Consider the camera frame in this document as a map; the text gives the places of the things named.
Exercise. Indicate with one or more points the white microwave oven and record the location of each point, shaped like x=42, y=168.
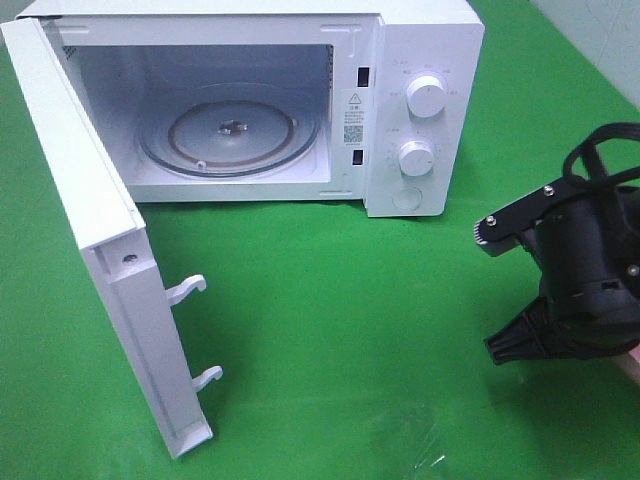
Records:
x=119, y=55

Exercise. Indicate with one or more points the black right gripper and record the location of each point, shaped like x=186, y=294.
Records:
x=586, y=311

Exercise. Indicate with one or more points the white microwave door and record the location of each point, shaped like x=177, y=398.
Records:
x=111, y=236

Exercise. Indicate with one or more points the round microwave door button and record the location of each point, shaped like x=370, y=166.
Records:
x=407, y=199

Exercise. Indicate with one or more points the pink round plate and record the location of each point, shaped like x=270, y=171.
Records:
x=630, y=364

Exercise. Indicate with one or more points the white microwave knob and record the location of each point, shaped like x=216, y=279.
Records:
x=426, y=96
x=416, y=159

